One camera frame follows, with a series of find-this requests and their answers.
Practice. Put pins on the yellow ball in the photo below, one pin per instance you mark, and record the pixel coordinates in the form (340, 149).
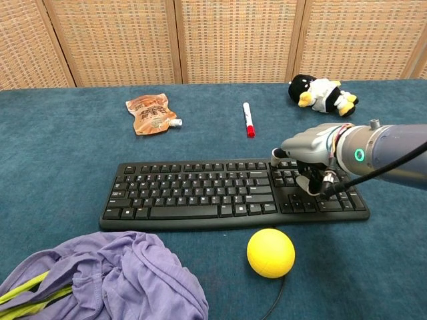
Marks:
(271, 253)

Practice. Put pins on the red and white marker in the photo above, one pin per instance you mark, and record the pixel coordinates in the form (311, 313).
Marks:
(248, 119)

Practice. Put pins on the black computer keyboard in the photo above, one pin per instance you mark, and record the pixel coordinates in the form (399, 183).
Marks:
(200, 195)

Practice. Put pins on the brown spouted drink pouch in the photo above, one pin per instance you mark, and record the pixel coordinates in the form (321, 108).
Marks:
(150, 115)

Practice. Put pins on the woven wooden folding screen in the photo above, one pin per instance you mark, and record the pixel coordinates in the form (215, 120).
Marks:
(213, 40)

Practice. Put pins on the black and white plush penguin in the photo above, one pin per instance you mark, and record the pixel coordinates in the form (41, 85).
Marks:
(322, 95)

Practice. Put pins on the purple shirt with green trim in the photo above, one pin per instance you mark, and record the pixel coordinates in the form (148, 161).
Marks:
(126, 283)

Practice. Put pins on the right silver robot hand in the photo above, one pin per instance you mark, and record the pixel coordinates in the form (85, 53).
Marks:
(308, 145)

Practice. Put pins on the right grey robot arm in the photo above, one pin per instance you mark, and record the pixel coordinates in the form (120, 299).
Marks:
(387, 153)

